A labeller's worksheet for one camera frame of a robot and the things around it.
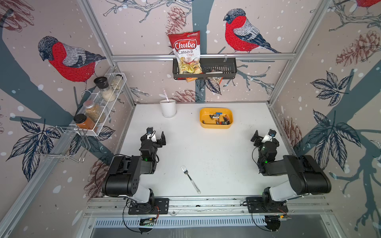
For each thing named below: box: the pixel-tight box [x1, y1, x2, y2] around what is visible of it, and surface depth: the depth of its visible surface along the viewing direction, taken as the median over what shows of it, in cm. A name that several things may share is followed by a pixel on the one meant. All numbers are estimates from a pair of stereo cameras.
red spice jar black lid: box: [73, 113, 95, 130], surface depth 62 cm
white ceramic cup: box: [159, 99, 177, 119], surface depth 110 cm
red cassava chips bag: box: [167, 30, 203, 83], surface depth 85 cm
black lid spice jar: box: [93, 76, 117, 103], surface depth 76 cm
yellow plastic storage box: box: [199, 107, 234, 130], surface depth 112 cm
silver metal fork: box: [181, 165, 201, 195], surface depth 84 cm
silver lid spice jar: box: [83, 100, 106, 123], surface depth 66 cm
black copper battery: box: [209, 114, 221, 119], surface depth 113 cm
